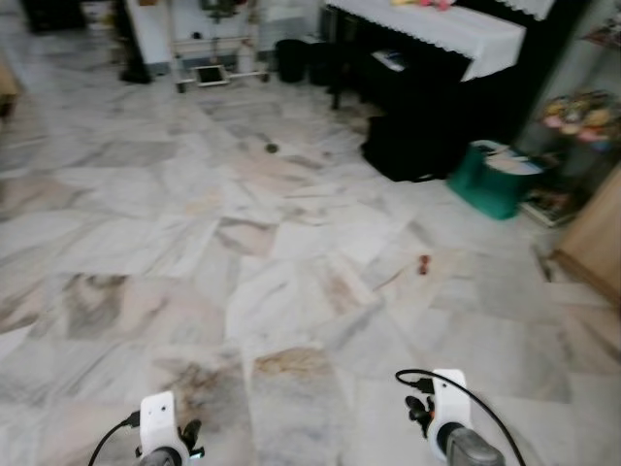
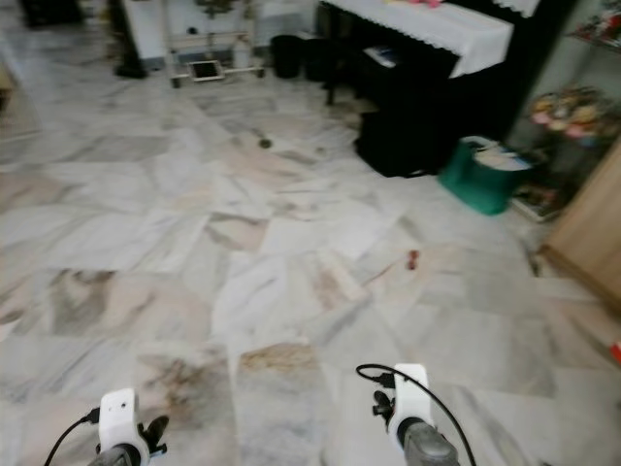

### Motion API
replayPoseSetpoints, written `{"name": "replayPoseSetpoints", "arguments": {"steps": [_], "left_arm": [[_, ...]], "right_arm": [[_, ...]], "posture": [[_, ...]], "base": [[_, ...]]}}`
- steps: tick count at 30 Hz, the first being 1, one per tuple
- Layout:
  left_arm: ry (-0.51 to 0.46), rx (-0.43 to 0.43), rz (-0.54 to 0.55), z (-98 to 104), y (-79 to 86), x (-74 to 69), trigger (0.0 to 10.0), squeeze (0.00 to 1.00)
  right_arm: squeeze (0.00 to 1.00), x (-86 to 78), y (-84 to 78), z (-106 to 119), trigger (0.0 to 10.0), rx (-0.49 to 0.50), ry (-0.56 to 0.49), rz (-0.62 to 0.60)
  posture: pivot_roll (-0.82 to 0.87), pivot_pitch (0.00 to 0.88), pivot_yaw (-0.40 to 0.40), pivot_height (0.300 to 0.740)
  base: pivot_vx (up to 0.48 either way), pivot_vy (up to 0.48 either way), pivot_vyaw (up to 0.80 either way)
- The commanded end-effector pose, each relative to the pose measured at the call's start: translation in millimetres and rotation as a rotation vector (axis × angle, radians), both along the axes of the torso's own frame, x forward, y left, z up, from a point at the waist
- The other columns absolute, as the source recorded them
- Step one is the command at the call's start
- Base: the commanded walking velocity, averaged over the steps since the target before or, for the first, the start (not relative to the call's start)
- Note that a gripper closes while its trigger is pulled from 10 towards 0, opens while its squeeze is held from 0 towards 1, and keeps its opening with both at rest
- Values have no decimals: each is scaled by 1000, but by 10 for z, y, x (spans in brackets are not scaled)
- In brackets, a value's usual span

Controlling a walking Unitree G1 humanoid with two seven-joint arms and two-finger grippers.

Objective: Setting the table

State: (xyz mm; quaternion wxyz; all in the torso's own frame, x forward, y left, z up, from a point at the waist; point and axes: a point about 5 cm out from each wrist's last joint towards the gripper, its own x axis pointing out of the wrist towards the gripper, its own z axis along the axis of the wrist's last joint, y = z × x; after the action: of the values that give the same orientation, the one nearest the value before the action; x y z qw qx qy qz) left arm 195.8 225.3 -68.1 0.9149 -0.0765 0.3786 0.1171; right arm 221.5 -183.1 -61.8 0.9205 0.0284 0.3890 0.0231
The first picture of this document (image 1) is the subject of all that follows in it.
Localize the green tote bag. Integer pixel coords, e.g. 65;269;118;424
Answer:
447;140;545;221

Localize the light wooden furniture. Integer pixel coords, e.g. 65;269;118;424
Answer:
551;167;621;304

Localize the glass display cabinet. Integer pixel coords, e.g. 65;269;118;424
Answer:
514;19;621;229

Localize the colourful flower bouquet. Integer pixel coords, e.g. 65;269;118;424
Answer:
541;91;621;147

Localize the white tablet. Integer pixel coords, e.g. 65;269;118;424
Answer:
195;65;230;87

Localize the black waste bin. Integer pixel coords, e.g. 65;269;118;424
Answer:
276;39;311;84

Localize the black upright piano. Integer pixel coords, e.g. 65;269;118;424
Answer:
325;0;595;149

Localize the white wheeled trolley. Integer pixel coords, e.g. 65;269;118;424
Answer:
169;0;274;94

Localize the black floor stand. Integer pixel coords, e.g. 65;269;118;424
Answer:
113;0;153;84

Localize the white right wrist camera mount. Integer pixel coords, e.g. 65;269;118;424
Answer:
427;369;474;457

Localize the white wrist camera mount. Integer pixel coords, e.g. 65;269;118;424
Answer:
427;369;474;457
139;391;191;459

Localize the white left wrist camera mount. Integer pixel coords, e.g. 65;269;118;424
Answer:
139;391;191;459

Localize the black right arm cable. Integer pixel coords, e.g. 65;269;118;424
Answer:
394;368;526;466

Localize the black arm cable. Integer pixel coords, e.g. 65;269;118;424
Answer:
394;368;526;466
87;412;144;466

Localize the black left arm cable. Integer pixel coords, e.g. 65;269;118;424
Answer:
87;412;144;466

